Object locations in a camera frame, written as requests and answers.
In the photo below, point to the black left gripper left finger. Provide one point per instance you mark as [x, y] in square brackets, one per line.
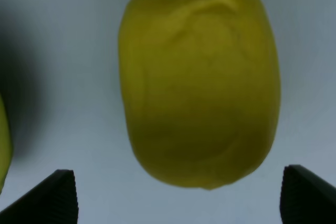
[54, 200]

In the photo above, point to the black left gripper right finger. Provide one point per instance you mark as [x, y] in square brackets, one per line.
[305, 197]

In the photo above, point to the halved avocado with pit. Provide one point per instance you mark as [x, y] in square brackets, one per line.
[6, 147]

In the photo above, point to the yellow lemon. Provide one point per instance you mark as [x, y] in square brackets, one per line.
[200, 86]

